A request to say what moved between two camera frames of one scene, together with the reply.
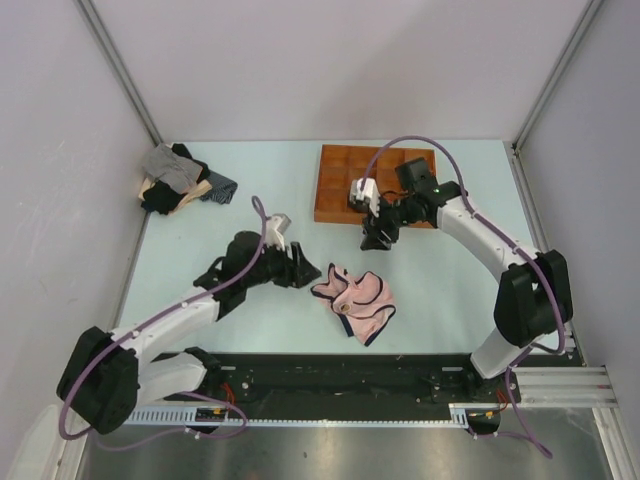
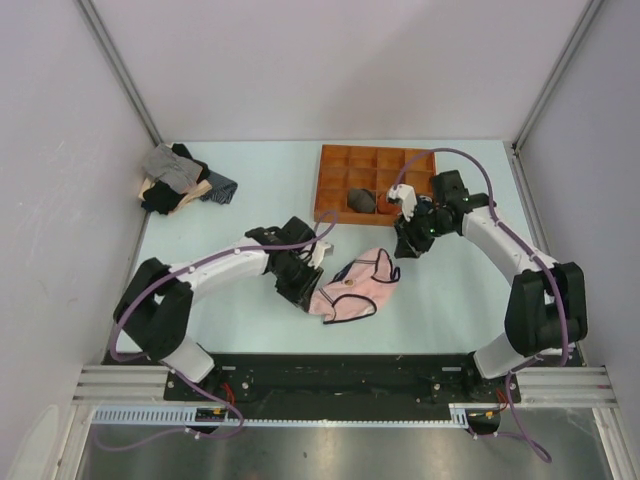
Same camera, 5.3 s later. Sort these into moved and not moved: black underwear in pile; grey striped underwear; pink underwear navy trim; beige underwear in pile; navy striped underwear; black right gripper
Moved: black right gripper; pink underwear navy trim
Not moved: black underwear in pile; beige underwear in pile; grey striped underwear; navy striped underwear
